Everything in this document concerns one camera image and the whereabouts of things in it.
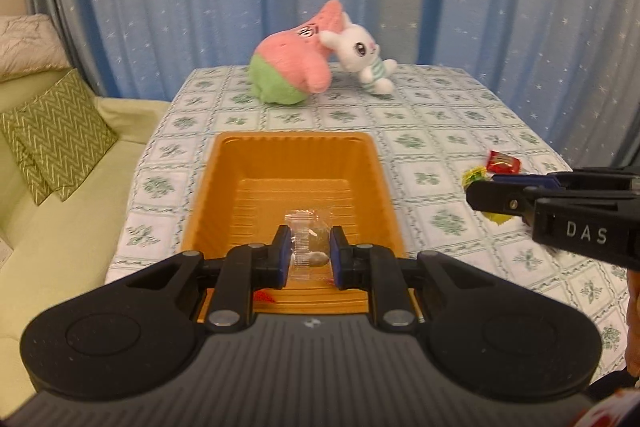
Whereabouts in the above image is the person's right hand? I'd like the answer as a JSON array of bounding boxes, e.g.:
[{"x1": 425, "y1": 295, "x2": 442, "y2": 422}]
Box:
[{"x1": 625, "y1": 267, "x2": 640, "y2": 378}]

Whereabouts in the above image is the white rabbit plush toy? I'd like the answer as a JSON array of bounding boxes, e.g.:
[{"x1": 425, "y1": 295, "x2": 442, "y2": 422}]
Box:
[{"x1": 320, "y1": 13, "x2": 398, "y2": 96}]

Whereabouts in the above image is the pink starfish plush toy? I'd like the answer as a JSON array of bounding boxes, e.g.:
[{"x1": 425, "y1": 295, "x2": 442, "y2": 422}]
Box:
[{"x1": 248, "y1": 0, "x2": 351, "y2": 106}]

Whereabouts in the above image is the green zigzag cushion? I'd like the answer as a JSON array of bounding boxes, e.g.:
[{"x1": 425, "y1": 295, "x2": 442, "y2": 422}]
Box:
[
  {"x1": 0, "y1": 111, "x2": 53, "y2": 208},
  {"x1": 12, "y1": 69, "x2": 119, "y2": 202}
]

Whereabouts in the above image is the person's red white clothing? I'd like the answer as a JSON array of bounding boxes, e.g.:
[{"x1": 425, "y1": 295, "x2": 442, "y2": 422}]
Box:
[{"x1": 586, "y1": 369, "x2": 640, "y2": 427}]

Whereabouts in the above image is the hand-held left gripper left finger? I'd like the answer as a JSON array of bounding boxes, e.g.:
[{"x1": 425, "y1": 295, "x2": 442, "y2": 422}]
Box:
[{"x1": 124, "y1": 226, "x2": 293, "y2": 334}]

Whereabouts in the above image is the clear candy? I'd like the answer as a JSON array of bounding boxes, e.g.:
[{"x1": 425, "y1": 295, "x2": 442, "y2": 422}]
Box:
[{"x1": 284, "y1": 208, "x2": 333, "y2": 280}]

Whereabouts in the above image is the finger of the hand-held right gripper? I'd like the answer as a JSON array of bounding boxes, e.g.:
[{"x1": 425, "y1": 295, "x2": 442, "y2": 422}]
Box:
[
  {"x1": 465, "y1": 179, "x2": 640, "y2": 226},
  {"x1": 491, "y1": 167, "x2": 640, "y2": 194}
]

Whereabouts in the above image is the beige quilted pillow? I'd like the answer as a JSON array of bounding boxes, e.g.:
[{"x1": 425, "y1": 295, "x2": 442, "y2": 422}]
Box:
[{"x1": 0, "y1": 13, "x2": 72, "y2": 82}]

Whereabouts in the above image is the green floral checked tablecloth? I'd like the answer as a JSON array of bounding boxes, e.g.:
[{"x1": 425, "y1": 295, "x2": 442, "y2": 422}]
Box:
[{"x1": 102, "y1": 66, "x2": 628, "y2": 370}]

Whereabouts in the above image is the orange plastic tray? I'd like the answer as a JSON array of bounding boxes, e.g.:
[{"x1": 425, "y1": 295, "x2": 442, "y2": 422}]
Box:
[{"x1": 179, "y1": 132, "x2": 425, "y2": 324}]

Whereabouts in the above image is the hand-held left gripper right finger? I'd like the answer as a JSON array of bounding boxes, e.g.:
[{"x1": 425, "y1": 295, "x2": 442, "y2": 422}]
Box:
[{"x1": 330, "y1": 226, "x2": 502, "y2": 334}]

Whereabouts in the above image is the light green sofa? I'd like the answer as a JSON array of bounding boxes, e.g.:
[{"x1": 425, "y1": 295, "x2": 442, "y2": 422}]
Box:
[{"x1": 0, "y1": 67, "x2": 172, "y2": 360}]

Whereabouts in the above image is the small red candy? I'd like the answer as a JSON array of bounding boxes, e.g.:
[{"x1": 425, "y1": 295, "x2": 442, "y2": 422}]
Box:
[{"x1": 486, "y1": 150, "x2": 522, "y2": 174}]

